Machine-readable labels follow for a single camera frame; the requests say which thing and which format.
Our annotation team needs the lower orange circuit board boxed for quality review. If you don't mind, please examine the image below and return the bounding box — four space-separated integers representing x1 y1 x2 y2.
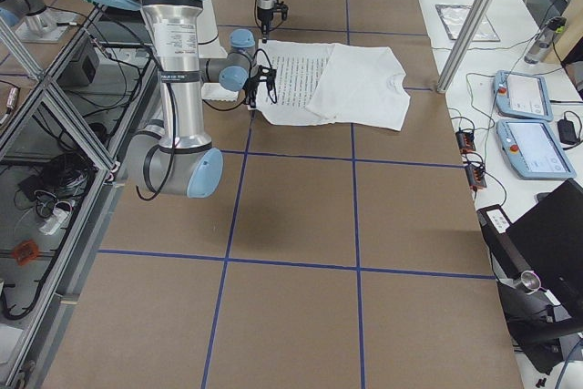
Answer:
465 162 487 191

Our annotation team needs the white long-sleeve printed shirt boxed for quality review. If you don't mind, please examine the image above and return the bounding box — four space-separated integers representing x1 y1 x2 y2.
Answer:
256 40 410 131

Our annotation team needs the white power strip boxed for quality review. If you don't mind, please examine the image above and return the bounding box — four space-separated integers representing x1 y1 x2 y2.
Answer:
39 204 72 235

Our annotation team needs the aluminium frame rail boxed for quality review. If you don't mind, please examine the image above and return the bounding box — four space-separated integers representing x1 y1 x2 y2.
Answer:
1 8 156 388

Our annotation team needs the upper orange circuit board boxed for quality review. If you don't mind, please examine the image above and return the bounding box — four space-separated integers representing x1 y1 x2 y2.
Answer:
455 129 476 155

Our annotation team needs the aluminium vertical post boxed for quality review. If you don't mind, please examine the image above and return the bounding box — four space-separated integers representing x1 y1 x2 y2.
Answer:
436 0 492 94

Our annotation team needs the upper blue teach pendant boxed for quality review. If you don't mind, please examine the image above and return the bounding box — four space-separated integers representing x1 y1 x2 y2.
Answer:
493 70 554 121

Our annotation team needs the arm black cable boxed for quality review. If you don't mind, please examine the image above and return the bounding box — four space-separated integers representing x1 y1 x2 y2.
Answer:
199 46 280 113

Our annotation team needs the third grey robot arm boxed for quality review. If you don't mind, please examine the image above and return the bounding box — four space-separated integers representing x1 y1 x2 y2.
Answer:
1 0 78 43

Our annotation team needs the lower blue teach pendant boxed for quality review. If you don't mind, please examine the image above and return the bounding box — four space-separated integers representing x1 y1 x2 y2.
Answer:
496 119 577 180

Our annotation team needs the black power adapter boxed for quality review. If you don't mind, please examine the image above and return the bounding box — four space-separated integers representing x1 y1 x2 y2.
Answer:
557 112 578 146

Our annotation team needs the orange circuit board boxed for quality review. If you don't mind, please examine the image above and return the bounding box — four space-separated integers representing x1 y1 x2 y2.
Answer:
455 129 476 155
465 162 487 191

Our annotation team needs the blue teach pendant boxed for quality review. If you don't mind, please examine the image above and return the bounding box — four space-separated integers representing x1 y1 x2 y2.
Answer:
496 119 577 180
493 70 554 121

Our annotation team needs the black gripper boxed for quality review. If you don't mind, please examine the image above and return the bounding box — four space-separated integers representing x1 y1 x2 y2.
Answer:
243 66 277 110
255 0 289 43

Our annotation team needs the black laptop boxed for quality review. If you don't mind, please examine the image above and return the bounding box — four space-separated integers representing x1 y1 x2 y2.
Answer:
477 179 582 374

